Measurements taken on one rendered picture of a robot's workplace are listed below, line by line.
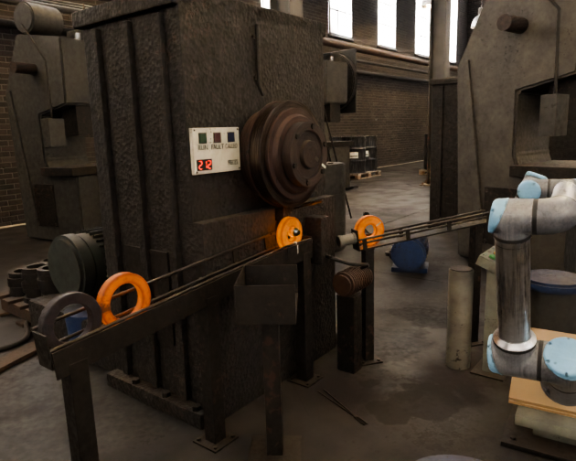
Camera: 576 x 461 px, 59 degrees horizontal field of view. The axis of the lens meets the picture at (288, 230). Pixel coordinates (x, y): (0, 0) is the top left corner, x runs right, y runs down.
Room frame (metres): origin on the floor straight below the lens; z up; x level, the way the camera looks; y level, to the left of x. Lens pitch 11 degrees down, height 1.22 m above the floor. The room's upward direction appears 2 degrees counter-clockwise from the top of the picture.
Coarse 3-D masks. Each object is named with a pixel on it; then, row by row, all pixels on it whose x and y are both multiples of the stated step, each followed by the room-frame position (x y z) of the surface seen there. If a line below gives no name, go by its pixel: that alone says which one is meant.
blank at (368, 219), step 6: (366, 216) 2.55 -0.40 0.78; (372, 216) 2.55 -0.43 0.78; (360, 222) 2.53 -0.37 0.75; (366, 222) 2.53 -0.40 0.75; (372, 222) 2.54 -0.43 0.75; (378, 222) 2.55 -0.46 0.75; (360, 228) 2.53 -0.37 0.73; (378, 228) 2.55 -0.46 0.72; (360, 234) 2.53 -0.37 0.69; (372, 234) 2.57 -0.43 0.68; (378, 234) 2.55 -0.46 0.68
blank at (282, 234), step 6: (282, 222) 2.27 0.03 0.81; (288, 222) 2.28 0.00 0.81; (294, 222) 2.32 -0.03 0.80; (300, 222) 2.35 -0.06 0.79; (282, 228) 2.25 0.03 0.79; (288, 228) 2.28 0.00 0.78; (300, 228) 2.35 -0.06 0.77; (276, 234) 2.26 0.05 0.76; (282, 234) 2.24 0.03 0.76; (300, 234) 2.35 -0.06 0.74; (282, 240) 2.24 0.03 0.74; (288, 240) 2.28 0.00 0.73; (294, 240) 2.31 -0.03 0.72; (300, 240) 2.35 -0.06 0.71; (282, 246) 2.26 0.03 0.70
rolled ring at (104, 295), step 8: (128, 272) 1.63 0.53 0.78; (112, 280) 1.56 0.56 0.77; (120, 280) 1.57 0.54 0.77; (128, 280) 1.60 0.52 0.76; (136, 280) 1.62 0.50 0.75; (144, 280) 1.65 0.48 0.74; (104, 288) 1.54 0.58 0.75; (112, 288) 1.55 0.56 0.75; (136, 288) 1.65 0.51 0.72; (144, 288) 1.64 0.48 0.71; (104, 296) 1.53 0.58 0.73; (144, 296) 1.64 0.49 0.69; (104, 304) 1.53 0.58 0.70; (136, 304) 1.65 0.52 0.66; (144, 304) 1.64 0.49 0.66; (104, 312) 1.53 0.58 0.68; (104, 320) 1.53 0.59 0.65; (112, 320) 1.54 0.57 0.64
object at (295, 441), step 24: (288, 264) 1.88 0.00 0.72; (240, 288) 1.62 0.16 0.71; (264, 288) 1.62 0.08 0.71; (288, 288) 1.62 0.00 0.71; (240, 312) 1.62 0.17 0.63; (264, 312) 1.62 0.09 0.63; (288, 312) 1.62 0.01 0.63; (264, 336) 1.74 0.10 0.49; (264, 360) 1.75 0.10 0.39; (264, 384) 1.75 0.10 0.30; (264, 456) 1.74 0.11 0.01; (288, 456) 1.73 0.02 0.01
